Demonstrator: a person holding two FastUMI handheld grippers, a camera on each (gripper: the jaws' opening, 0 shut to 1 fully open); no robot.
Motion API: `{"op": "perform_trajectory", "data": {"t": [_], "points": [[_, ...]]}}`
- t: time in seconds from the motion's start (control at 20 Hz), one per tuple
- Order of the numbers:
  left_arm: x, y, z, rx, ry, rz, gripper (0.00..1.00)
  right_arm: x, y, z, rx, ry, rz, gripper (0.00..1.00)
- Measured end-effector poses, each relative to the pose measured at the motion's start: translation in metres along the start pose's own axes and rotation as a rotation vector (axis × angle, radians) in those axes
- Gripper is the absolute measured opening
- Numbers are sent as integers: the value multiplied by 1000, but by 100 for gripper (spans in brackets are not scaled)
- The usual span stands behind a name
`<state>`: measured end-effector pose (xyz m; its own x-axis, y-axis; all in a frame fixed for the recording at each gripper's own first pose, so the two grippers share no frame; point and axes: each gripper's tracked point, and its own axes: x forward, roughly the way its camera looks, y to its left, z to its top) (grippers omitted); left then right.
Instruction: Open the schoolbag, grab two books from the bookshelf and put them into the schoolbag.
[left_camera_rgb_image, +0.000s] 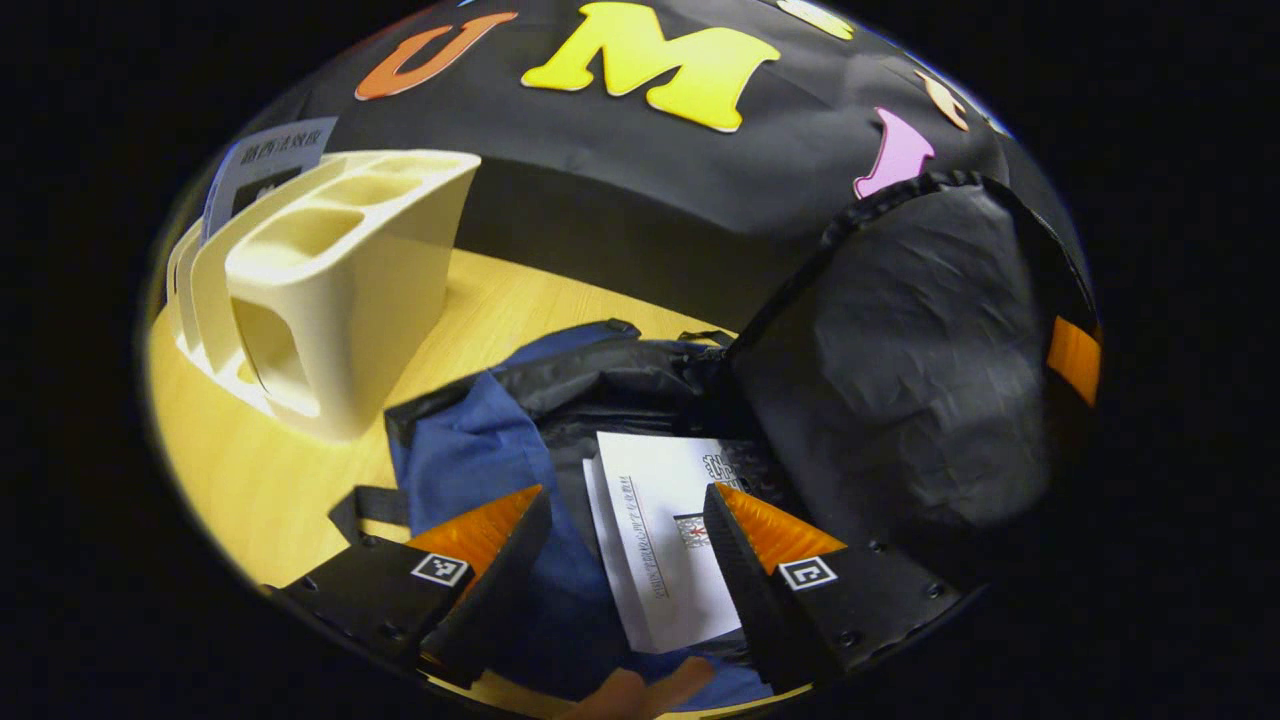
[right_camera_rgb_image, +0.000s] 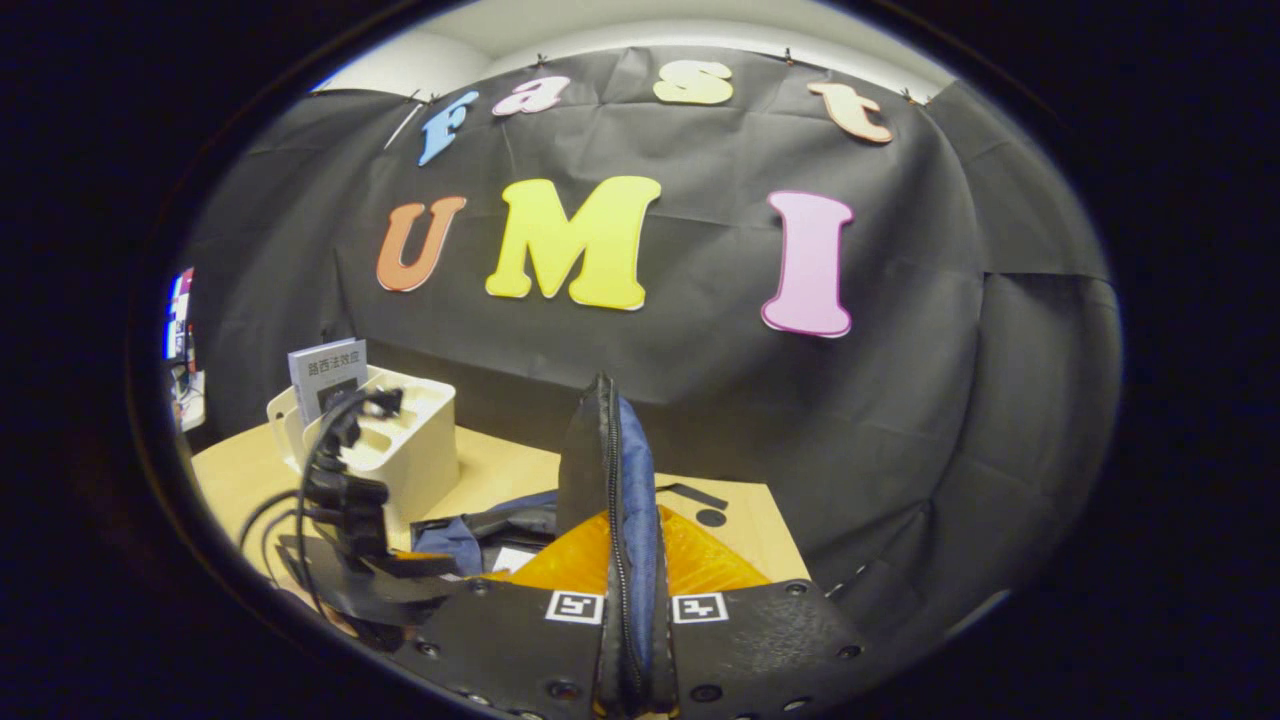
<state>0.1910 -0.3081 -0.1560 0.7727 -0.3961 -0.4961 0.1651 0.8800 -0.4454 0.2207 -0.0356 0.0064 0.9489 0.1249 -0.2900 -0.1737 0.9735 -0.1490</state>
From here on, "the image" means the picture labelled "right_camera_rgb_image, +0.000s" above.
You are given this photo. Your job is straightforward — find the white plastic bookshelf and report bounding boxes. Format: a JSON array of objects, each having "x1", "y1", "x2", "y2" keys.
[{"x1": 266, "y1": 365, "x2": 461, "y2": 526}]

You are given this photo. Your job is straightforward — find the black cable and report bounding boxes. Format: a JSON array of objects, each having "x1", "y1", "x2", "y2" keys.
[{"x1": 238, "y1": 487, "x2": 306, "y2": 591}]

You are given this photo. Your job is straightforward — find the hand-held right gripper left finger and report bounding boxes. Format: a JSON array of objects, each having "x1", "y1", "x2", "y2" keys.
[{"x1": 395, "y1": 508, "x2": 613, "y2": 720}]

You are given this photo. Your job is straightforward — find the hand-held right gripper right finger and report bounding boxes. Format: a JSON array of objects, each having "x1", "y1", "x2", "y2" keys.
[{"x1": 655, "y1": 505, "x2": 868, "y2": 719}]

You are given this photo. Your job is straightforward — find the blue schoolbag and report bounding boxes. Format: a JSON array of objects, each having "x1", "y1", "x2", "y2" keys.
[{"x1": 410, "y1": 375, "x2": 731, "y2": 717}]

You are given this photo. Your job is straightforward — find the colourful background clutter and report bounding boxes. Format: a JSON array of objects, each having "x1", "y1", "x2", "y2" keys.
[{"x1": 163, "y1": 268, "x2": 208, "y2": 433}]

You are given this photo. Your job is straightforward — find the lavender book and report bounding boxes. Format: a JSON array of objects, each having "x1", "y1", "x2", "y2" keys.
[{"x1": 288, "y1": 338, "x2": 369, "y2": 426}]

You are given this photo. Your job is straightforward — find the black backdrop cloth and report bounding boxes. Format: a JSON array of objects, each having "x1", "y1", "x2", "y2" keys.
[{"x1": 180, "y1": 45, "x2": 1121, "y2": 661}]

